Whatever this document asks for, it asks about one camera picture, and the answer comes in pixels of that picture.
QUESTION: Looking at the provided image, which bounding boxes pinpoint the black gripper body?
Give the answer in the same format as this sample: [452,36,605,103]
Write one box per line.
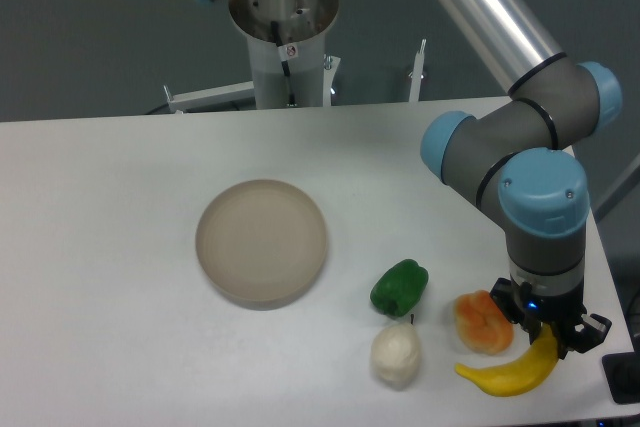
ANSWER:
[511,279,585,326]

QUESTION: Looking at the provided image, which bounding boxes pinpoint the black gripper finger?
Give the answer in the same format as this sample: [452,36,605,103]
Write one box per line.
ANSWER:
[555,314,612,359]
[490,278,541,337]

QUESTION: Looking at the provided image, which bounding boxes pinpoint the yellow toy banana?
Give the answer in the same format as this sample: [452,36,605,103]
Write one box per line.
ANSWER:
[454,324,559,397]

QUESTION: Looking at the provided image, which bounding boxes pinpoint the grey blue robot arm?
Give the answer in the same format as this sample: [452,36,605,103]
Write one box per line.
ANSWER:
[205,0,622,356]

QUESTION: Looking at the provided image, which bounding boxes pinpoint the orange toy bell pepper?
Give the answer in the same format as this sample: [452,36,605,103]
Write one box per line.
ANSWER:
[453,290,514,355]

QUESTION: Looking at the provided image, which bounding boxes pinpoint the black device at table edge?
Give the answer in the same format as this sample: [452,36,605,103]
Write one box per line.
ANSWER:
[601,352,639,405]

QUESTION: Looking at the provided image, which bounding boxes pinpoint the green toy bell pepper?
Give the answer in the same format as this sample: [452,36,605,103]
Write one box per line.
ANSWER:
[369,259,429,318]

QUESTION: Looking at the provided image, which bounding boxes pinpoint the white toy pear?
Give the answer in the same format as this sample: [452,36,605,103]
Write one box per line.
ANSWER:
[369,313,422,390]

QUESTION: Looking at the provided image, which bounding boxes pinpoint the beige round plate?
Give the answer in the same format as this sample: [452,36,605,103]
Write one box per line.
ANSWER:
[195,179,329,310]

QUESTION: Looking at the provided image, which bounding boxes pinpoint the white upright metal bracket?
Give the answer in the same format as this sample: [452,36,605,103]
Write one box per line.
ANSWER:
[408,38,427,102]

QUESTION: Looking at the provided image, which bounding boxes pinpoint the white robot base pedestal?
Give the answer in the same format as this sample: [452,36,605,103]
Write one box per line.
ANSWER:
[247,35,326,110]

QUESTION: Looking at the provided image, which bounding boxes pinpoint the white metal frame bracket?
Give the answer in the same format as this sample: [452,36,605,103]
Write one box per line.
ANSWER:
[148,54,341,115]

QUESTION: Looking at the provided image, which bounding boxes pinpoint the black cable on pedestal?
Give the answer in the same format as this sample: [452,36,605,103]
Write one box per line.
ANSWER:
[271,20,296,107]

